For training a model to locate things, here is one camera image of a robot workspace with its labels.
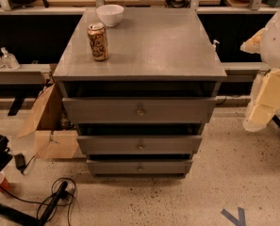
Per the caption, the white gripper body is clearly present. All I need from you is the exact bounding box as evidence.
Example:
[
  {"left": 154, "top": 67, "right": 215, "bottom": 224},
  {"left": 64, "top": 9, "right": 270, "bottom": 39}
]
[{"left": 248, "top": 71, "right": 268, "bottom": 110}]

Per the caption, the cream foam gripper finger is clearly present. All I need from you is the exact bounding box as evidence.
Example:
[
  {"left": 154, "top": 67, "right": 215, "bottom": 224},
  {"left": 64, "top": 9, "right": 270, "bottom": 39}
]
[
  {"left": 243, "top": 69, "right": 280, "bottom": 132},
  {"left": 240, "top": 28, "right": 264, "bottom": 54}
]

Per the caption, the grey drawer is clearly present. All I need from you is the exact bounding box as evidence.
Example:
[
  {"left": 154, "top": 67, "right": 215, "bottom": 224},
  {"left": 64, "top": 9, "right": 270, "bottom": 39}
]
[
  {"left": 77, "top": 136, "right": 202, "bottom": 155},
  {"left": 63, "top": 98, "right": 216, "bottom": 123},
  {"left": 87, "top": 160, "right": 192, "bottom": 175}
]

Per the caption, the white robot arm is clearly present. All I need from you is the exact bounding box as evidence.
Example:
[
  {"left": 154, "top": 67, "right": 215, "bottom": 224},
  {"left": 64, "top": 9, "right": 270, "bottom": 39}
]
[{"left": 240, "top": 9, "right": 280, "bottom": 132}]

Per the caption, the grey top drawer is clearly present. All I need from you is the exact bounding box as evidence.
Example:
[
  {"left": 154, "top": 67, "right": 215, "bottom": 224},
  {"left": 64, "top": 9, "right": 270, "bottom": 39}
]
[{"left": 63, "top": 98, "right": 216, "bottom": 123}]

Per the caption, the grey wooden drawer cabinet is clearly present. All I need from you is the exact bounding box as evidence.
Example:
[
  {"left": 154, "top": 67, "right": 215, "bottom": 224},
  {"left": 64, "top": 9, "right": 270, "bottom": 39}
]
[{"left": 53, "top": 7, "right": 228, "bottom": 178}]

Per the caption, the grey bottom drawer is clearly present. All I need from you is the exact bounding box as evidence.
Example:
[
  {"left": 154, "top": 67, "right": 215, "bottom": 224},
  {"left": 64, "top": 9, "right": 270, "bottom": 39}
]
[{"left": 87, "top": 160, "right": 192, "bottom": 175}]

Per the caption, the small white pump bottle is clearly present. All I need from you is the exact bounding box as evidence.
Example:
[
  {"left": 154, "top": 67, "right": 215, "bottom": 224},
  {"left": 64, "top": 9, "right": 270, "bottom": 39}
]
[{"left": 212, "top": 40, "right": 220, "bottom": 51}]

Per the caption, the white ceramic bowl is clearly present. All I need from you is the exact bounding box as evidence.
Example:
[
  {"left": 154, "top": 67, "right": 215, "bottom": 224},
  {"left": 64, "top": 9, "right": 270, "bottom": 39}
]
[{"left": 96, "top": 5, "right": 124, "bottom": 26}]

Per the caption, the gold beverage can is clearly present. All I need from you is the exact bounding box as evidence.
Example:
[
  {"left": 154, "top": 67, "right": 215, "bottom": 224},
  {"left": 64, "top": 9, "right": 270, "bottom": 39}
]
[{"left": 88, "top": 23, "right": 108, "bottom": 61}]

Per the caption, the brown cardboard box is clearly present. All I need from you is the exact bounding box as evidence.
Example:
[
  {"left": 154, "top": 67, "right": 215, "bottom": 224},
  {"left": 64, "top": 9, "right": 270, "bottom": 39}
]
[{"left": 18, "top": 84, "right": 82, "bottom": 159}]

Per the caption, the black power adapter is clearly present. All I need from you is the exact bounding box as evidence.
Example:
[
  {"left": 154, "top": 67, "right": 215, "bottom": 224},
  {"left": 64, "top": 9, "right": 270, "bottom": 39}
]
[{"left": 14, "top": 153, "right": 26, "bottom": 171}]

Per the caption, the red plastic cup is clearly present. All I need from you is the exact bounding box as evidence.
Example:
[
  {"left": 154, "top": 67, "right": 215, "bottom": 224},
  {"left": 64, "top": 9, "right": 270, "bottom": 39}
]
[{"left": 0, "top": 171, "right": 10, "bottom": 192}]

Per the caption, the black metal stand base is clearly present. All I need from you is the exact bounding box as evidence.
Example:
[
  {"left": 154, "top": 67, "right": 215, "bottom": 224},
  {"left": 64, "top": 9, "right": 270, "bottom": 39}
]
[{"left": 0, "top": 179, "right": 74, "bottom": 226}]

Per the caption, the black coiled cable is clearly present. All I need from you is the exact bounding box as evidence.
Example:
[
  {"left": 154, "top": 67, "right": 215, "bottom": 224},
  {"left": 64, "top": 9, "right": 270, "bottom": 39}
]
[{"left": 0, "top": 176, "right": 78, "bottom": 226}]

